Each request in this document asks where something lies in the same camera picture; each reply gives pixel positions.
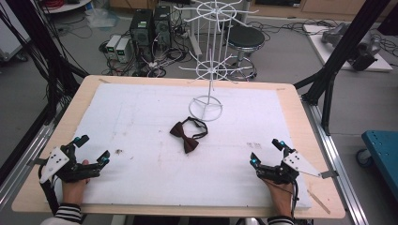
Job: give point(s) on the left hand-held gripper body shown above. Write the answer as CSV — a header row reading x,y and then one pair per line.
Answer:
x,y
58,161

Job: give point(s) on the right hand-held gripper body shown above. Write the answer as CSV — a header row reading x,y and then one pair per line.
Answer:
x,y
292,165

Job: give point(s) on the brown bow tie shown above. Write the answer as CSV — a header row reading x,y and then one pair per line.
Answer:
x,y
184,139

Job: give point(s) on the person's left hand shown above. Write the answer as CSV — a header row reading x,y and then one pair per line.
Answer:
x,y
74,190

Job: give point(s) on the person's right hand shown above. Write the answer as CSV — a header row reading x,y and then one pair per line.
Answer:
x,y
281,198

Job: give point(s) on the thin wooden stick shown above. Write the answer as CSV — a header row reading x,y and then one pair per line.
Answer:
x,y
318,201

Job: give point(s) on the white foam mat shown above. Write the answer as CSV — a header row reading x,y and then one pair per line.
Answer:
x,y
187,175

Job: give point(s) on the blue wheeled cart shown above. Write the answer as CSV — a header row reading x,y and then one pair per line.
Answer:
x,y
381,156

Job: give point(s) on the grey power supply unit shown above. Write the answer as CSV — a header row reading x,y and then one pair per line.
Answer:
x,y
123,50
112,45

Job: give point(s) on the black round stool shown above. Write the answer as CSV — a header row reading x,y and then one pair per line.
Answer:
x,y
245,39

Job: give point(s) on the large black computer tower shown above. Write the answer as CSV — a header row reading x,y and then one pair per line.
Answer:
x,y
141,31

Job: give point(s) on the white board with grey device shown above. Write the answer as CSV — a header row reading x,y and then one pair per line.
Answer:
x,y
372,59

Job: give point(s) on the small black computer tower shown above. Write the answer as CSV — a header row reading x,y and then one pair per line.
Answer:
x,y
162,25

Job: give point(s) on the aluminium rail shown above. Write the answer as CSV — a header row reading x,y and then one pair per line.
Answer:
x,y
331,156
25,153

